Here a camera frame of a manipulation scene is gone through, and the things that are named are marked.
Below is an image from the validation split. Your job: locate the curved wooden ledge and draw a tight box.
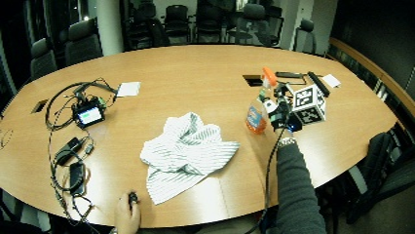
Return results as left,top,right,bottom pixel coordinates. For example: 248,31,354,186
327,36,415,119

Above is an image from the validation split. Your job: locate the white striped cloth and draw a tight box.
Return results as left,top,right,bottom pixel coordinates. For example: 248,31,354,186
138,111,241,206

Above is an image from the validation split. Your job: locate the white cube with black markers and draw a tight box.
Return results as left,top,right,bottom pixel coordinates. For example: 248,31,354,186
290,83,328,126

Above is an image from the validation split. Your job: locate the orange spray bottle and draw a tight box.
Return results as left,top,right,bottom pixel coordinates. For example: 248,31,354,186
243,66,279,136

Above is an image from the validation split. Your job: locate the black looped cable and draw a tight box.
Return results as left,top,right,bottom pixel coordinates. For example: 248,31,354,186
44,77,121,132

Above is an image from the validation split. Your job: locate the white paper sheet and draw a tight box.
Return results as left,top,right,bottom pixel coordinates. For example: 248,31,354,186
115,81,142,98

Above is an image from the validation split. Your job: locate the black glove cable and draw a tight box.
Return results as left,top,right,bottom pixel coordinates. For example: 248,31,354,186
243,126,287,234

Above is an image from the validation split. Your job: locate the black power bank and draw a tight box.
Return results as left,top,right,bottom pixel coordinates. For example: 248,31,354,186
68,161,86,197

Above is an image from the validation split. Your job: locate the small white card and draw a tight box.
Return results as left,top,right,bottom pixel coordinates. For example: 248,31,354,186
320,73,342,89

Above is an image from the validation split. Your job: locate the black power adapter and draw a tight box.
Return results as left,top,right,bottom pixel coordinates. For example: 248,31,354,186
53,136,86,167

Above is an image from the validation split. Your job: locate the white round pillar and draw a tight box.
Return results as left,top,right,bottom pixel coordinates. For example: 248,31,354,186
94,0,126,57

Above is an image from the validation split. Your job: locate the black office chair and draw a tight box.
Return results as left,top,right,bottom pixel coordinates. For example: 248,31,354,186
292,19,318,56
127,1,171,51
28,37,60,81
162,4,191,46
64,18,105,67
194,2,227,44
233,2,286,48
343,131,415,226

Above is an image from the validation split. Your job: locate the long black cable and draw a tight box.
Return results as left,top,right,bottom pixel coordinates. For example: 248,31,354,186
45,128,96,226

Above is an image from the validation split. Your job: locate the silver wristwatch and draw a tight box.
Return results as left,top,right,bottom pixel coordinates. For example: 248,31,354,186
276,136,298,149

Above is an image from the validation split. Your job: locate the small black screen device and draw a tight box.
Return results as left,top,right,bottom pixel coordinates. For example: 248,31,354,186
72,97,107,129

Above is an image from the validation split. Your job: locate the long black bar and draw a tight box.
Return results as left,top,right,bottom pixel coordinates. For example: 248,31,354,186
306,70,332,98

